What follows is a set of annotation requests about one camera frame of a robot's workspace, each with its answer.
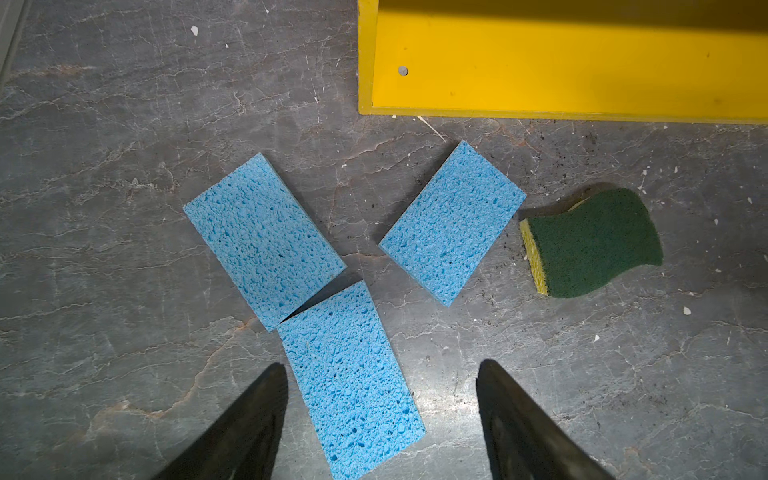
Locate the blue sponge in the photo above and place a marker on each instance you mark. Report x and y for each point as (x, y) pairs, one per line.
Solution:
(357, 397)
(443, 235)
(265, 241)

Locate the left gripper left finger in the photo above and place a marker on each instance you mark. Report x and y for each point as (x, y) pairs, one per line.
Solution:
(243, 442)

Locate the blue sponge lower left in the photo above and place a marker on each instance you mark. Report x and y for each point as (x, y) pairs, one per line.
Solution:
(357, 397)

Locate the dark green scourer sponge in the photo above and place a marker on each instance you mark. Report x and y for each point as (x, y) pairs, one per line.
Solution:
(597, 239)

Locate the blue sponge middle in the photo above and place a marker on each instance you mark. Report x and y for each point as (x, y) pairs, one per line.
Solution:
(443, 235)

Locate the yellow shelf unit frame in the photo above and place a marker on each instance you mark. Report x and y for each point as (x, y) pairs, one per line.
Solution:
(678, 61)

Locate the blue sponge far left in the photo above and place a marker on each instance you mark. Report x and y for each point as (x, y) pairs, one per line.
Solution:
(265, 241)

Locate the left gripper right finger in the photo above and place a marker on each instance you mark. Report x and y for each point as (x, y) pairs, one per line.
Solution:
(522, 441)

